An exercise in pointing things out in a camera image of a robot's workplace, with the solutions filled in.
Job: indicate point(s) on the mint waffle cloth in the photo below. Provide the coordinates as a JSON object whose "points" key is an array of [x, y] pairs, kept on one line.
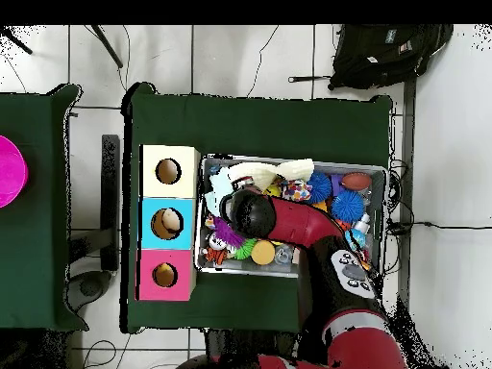
{"points": [[215, 188]]}

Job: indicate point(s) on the cream waffle cloth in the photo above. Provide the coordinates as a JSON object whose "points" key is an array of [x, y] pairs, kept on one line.
{"points": [[296, 169]]}

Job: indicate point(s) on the yellow duck plush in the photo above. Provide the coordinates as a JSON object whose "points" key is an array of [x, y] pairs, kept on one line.
{"points": [[164, 268]]}

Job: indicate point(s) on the blue green globe ball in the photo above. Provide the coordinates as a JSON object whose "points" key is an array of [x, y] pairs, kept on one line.
{"points": [[354, 239]]}

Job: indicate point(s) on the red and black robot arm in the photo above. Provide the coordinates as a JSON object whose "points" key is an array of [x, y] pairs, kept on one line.
{"points": [[303, 223]]}

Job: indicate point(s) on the wooden box with three holes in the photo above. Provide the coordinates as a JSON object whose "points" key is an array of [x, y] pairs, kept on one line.
{"points": [[184, 188]]}

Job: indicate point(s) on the silver mesh bin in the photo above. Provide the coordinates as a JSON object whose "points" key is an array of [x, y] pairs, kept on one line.
{"points": [[378, 180]]}

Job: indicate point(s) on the purple spiky monster toy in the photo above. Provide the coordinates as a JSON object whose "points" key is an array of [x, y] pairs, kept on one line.
{"points": [[226, 230]]}

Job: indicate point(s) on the polka dot fabric toy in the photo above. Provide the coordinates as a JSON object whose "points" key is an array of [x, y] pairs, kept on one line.
{"points": [[296, 190]]}

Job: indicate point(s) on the dark green tablecloth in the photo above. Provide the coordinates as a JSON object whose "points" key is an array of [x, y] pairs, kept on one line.
{"points": [[269, 123], [38, 250]]}

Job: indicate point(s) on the round orange sponge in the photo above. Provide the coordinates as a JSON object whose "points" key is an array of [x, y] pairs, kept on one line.
{"points": [[263, 252]]}

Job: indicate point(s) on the striped tiger plush toy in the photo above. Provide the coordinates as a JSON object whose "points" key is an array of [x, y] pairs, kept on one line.
{"points": [[215, 254]]}

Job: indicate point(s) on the blue spiky ball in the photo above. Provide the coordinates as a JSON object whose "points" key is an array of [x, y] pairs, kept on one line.
{"points": [[319, 187], [348, 205]]}

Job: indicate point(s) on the brown toy football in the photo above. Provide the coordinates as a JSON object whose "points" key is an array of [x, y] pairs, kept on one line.
{"points": [[356, 181]]}

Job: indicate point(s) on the black panel on stand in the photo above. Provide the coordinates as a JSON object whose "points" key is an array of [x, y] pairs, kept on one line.
{"points": [[110, 192]]}

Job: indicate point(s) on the black backpack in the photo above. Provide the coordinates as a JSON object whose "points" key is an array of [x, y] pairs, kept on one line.
{"points": [[376, 57]]}

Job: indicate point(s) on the black tripod leg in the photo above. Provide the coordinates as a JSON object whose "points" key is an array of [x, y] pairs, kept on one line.
{"points": [[17, 42], [107, 46]]}

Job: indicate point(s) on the pink plastic bowl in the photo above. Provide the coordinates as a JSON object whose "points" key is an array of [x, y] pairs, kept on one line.
{"points": [[11, 173]]}

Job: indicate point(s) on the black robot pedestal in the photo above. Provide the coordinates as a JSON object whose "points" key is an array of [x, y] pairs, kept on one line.
{"points": [[250, 342]]}

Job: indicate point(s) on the grey metal rail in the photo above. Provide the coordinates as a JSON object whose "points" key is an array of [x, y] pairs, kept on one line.
{"points": [[408, 134]]}

